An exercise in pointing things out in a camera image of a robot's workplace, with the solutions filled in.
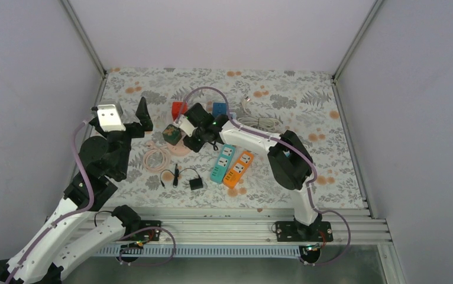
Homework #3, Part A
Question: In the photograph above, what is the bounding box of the dark green cube adapter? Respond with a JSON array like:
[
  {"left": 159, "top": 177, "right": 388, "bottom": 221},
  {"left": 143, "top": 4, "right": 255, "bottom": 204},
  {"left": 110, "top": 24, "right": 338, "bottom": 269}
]
[{"left": 162, "top": 124, "right": 182, "bottom": 146}]

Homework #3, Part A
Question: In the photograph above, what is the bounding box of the black power adapter with cable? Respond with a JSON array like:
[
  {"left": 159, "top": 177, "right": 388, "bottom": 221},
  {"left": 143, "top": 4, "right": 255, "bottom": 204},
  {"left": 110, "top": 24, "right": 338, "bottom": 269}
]
[{"left": 160, "top": 163, "right": 205, "bottom": 192}]

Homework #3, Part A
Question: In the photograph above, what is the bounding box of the aluminium front rail base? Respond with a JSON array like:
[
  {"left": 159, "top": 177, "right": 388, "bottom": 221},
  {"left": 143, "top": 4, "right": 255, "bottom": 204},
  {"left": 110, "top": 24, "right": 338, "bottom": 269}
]
[{"left": 22, "top": 208, "right": 407, "bottom": 284}]

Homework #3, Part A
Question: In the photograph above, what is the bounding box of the teal power strip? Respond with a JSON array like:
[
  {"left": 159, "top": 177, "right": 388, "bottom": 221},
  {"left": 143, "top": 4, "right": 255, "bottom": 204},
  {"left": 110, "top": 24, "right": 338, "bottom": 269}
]
[{"left": 210, "top": 144, "right": 236, "bottom": 184}]

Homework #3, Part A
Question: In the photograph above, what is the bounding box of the aluminium corner frame post left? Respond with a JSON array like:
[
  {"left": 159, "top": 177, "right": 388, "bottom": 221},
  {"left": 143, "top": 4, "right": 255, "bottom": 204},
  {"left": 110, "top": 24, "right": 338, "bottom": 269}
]
[{"left": 59, "top": 0, "right": 106, "bottom": 78}]

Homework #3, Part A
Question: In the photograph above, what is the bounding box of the floral patterned table mat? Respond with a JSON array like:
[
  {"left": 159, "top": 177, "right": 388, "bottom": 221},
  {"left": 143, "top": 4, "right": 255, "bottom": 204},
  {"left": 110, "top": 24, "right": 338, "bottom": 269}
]
[{"left": 103, "top": 67, "right": 364, "bottom": 209}]

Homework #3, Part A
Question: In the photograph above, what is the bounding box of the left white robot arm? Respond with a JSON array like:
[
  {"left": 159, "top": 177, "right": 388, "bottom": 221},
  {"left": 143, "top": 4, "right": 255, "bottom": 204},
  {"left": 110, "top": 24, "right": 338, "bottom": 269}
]
[{"left": 0, "top": 98, "right": 153, "bottom": 283}]

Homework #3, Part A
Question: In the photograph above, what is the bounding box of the aluminium corner frame post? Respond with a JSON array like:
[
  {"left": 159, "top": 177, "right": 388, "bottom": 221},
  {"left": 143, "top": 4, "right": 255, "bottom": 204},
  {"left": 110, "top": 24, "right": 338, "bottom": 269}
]
[
  {"left": 332, "top": 0, "right": 384, "bottom": 84},
  {"left": 59, "top": 0, "right": 106, "bottom": 78}
]

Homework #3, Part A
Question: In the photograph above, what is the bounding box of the blue cube socket adapter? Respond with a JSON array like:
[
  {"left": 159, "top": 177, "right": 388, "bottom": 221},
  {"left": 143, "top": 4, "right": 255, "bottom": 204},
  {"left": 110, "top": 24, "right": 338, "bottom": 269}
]
[{"left": 212, "top": 102, "right": 228, "bottom": 118}]

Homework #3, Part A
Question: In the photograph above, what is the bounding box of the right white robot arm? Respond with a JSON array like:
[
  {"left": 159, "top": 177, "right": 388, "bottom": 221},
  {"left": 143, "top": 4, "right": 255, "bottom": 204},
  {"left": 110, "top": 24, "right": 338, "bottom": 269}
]
[{"left": 176, "top": 103, "right": 322, "bottom": 241}]

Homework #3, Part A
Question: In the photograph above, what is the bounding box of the aluminium corner frame post right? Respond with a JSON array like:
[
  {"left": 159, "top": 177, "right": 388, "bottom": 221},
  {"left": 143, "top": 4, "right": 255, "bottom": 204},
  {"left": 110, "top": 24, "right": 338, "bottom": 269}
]
[{"left": 332, "top": 0, "right": 384, "bottom": 84}]

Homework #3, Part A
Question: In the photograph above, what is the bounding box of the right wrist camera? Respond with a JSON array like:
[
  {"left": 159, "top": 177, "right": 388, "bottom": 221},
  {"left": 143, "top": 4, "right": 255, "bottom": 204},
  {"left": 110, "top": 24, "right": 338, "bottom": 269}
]
[{"left": 174, "top": 115, "right": 196, "bottom": 137}]

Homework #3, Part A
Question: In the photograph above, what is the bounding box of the red cube socket adapter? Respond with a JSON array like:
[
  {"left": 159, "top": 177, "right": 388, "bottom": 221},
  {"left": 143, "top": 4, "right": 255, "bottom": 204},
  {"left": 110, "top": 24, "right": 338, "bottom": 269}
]
[{"left": 172, "top": 101, "right": 188, "bottom": 121}]

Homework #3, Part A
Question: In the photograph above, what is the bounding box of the pink round socket with cable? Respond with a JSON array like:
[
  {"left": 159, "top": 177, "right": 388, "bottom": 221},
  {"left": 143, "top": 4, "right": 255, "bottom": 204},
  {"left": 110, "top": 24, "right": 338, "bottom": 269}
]
[{"left": 143, "top": 141, "right": 190, "bottom": 173}]

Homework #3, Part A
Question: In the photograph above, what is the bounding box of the orange power strip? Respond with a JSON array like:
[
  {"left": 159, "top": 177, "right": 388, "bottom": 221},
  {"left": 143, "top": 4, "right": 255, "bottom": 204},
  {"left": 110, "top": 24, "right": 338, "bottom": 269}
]
[{"left": 223, "top": 151, "right": 254, "bottom": 188}]

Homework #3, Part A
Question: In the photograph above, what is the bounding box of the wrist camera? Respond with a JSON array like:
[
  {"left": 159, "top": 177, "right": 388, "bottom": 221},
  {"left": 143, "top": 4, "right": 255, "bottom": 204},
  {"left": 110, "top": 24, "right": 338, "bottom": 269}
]
[
  {"left": 174, "top": 115, "right": 196, "bottom": 137},
  {"left": 90, "top": 101, "right": 126, "bottom": 133}
]

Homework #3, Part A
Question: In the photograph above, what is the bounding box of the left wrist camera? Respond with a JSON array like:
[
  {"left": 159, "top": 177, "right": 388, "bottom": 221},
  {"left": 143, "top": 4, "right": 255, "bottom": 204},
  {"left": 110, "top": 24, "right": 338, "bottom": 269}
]
[{"left": 90, "top": 101, "right": 126, "bottom": 133}]

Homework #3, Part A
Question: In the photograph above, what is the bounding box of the white coiled power cord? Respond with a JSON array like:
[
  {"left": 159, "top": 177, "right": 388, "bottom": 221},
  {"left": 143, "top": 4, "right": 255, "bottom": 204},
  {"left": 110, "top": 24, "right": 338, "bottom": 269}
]
[{"left": 236, "top": 93, "right": 284, "bottom": 133}]

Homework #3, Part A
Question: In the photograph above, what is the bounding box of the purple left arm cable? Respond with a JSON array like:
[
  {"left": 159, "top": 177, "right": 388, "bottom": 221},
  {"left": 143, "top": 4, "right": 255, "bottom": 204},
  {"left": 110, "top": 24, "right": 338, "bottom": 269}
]
[{"left": 5, "top": 117, "right": 95, "bottom": 284}]

